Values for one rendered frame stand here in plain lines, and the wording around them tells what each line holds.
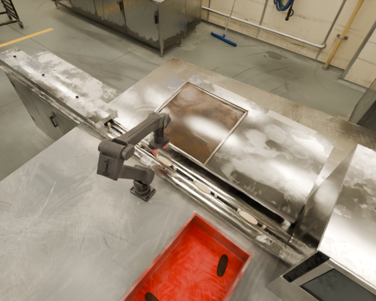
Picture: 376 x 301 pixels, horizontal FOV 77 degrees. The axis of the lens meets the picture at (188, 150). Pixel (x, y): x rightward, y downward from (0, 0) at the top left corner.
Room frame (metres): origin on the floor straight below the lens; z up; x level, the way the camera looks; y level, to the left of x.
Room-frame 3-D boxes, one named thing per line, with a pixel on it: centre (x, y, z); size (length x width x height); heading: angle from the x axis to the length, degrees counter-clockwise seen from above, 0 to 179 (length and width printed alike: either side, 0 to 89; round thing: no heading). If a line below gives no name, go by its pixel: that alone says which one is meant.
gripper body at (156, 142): (0.87, 0.16, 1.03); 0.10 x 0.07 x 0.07; 146
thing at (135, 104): (1.20, -0.31, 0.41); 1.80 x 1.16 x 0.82; 63
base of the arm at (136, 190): (0.66, 0.23, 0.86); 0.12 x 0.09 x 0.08; 63
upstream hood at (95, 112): (1.46, 1.06, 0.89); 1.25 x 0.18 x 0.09; 57
